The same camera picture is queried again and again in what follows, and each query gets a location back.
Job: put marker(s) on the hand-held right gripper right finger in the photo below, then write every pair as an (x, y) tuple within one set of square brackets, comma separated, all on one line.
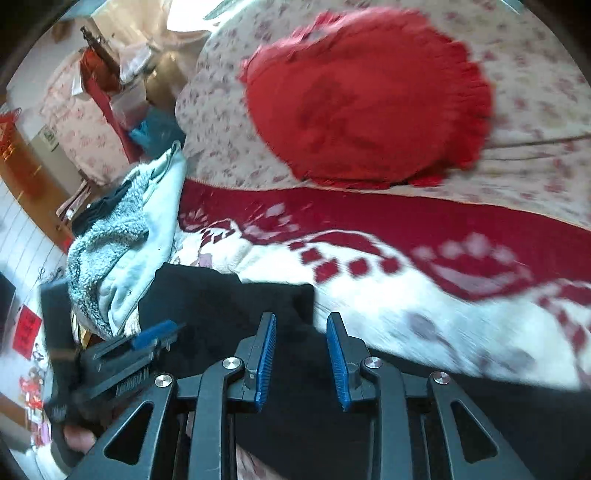
[(339, 367)]

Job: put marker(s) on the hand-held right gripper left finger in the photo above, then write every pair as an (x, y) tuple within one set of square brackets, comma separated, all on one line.
[(265, 364)]

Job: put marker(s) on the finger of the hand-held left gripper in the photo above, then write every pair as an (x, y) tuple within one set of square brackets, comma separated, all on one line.
[(124, 381), (152, 335)]

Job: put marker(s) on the black pants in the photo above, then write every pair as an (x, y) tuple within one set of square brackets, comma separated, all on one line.
[(221, 304)]

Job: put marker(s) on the person's left hand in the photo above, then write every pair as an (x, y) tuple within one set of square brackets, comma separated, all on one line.
[(79, 437)]

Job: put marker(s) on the light blue fleece jacket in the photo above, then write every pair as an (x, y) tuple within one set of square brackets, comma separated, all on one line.
[(152, 221)]

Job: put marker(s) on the dark folded garment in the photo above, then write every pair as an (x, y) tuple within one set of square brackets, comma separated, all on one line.
[(99, 212)]

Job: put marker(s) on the brown wooden door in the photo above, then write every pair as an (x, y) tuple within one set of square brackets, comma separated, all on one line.
[(32, 184)]

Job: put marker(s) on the red and white patterned blanket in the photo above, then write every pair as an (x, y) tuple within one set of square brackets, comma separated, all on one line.
[(415, 230)]

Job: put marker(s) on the blue plastic bag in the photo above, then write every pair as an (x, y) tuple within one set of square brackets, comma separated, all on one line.
[(154, 131)]

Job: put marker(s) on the red hanging knot ornament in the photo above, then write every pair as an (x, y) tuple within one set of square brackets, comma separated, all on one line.
[(8, 134)]

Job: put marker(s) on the pink floral cloth cover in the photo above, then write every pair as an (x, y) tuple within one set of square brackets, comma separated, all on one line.
[(74, 115)]

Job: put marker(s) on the red frilled round cushion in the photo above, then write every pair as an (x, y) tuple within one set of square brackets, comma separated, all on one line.
[(369, 97)]

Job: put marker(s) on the red paper wall decoration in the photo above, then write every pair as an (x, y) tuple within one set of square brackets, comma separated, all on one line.
[(27, 332)]

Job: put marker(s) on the red wooden frame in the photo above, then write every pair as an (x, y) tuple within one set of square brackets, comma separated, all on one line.
[(104, 99)]

